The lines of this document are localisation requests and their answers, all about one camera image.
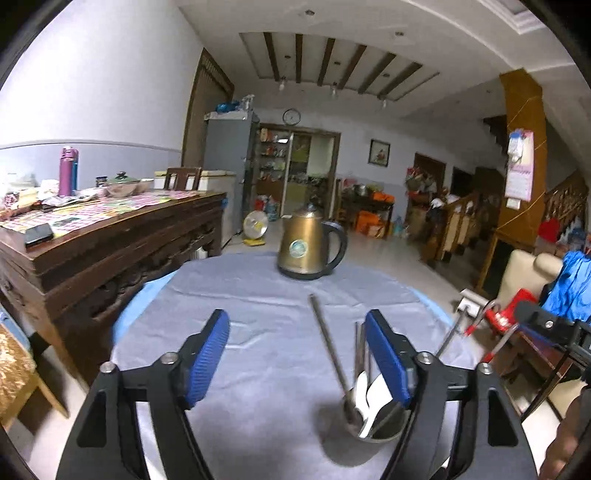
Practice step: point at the steel utensil cup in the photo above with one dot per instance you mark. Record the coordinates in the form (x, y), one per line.
(376, 427)

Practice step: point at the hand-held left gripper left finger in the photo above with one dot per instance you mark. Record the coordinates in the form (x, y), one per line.
(210, 360)

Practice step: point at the wooden stair railing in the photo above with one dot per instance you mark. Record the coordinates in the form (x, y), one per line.
(455, 226)

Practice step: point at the large water jug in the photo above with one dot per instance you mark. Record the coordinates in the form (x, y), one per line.
(398, 226)

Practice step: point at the person's right forearm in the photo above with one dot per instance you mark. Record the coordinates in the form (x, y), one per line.
(570, 438)

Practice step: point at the pendant ceiling lamp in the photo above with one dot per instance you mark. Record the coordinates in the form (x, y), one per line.
(333, 90)
(383, 102)
(280, 85)

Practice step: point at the cream armchair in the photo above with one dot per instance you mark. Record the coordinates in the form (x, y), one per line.
(531, 272)

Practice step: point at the white power strip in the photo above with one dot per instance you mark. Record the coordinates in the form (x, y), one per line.
(468, 307)

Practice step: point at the wooden side table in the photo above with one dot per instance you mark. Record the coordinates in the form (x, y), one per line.
(367, 207)

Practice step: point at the wall calendar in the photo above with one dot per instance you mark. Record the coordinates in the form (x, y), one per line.
(519, 166)

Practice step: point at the brown square-headed chopstick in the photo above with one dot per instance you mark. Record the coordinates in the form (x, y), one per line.
(330, 353)

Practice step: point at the grey refrigerator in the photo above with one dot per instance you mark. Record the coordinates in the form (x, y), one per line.
(228, 166)

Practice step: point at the round wall clock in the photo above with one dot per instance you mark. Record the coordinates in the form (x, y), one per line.
(291, 117)

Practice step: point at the small floor fan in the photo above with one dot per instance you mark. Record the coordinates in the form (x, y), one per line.
(255, 226)

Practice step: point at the lidded bowl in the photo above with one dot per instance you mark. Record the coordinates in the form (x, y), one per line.
(122, 183)

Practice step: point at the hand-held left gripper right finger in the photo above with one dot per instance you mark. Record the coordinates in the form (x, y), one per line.
(388, 360)

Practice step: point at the grey tablecloth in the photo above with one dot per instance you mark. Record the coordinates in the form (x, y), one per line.
(258, 314)

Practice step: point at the golden electric kettle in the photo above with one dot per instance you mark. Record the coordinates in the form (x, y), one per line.
(309, 247)

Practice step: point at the purple water bottle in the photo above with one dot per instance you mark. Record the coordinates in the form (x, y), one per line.
(67, 173)

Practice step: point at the blue table cover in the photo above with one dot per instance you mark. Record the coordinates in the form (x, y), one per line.
(147, 288)

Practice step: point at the framed wall picture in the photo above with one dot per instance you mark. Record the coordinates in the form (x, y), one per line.
(379, 151)

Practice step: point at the white ceramic spoon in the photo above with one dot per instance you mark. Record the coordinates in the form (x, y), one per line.
(382, 400)
(361, 385)

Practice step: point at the blue cloth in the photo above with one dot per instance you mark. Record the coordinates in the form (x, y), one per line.
(570, 284)

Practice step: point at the wooden chair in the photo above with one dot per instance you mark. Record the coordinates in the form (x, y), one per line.
(182, 177)

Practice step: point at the carved wooden table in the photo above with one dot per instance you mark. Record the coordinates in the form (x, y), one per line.
(106, 267)

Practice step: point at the small ceramic bowl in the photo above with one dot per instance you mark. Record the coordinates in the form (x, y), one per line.
(147, 183)

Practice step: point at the golden cloth stool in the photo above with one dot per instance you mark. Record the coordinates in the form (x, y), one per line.
(18, 364)

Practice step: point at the white chest freezer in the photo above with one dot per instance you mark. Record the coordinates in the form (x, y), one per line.
(217, 180)

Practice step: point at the glass door shelf cabinet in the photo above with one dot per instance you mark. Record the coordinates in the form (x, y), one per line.
(298, 170)

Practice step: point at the black flat box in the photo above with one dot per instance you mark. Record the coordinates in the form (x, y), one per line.
(39, 233)

